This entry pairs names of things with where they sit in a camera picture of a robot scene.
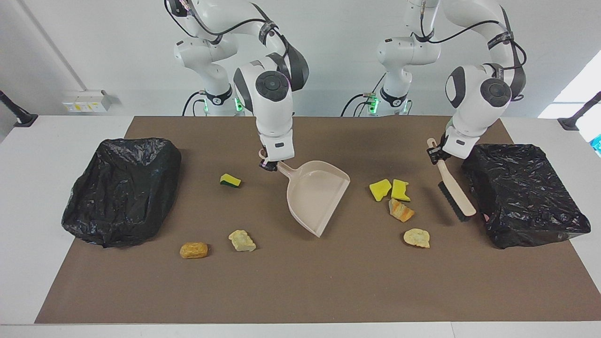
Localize orange striped bread roll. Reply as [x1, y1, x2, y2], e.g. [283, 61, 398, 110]
[388, 198, 416, 223]

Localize black base cable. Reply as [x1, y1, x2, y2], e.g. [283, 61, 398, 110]
[182, 92, 207, 117]
[340, 73, 388, 117]

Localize black stand clamp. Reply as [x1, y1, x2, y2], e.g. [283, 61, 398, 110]
[558, 92, 601, 131]
[0, 90, 38, 127]

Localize beige brush black bristles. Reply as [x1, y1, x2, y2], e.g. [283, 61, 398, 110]
[426, 138, 477, 223]

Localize pale round bread piece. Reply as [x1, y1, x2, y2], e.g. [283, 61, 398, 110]
[404, 228, 431, 248]

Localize notched yellow sponge piece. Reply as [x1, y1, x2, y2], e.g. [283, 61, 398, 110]
[391, 179, 411, 202]

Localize brown bread nugget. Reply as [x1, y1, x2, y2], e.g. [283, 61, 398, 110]
[179, 242, 208, 259]

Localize white wall socket box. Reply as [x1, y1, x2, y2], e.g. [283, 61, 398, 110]
[62, 90, 112, 113]

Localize black right base cable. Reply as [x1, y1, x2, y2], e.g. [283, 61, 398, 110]
[182, 92, 207, 117]

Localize yellow sponge wedge piece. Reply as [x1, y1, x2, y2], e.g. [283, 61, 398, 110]
[369, 179, 393, 202]

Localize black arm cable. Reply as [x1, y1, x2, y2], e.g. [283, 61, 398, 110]
[164, 0, 282, 52]
[420, 0, 527, 101]

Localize beige plastic dustpan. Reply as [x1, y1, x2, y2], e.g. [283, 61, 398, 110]
[259, 149, 351, 238]

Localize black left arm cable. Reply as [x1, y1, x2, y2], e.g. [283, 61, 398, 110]
[420, 0, 527, 101]

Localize black left base cable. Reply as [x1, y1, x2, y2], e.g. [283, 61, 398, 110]
[340, 73, 388, 117]

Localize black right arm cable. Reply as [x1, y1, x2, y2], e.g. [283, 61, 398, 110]
[164, 0, 282, 52]

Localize brown table mat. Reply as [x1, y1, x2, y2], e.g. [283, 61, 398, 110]
[35, 116, 601, 324]

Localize black bag-lined bin pink spot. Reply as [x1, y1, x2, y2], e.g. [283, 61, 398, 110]
[462, 144, 592, 249]

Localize black bag-lined trash bin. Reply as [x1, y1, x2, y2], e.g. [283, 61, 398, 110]
[61, 138, 182, 248]

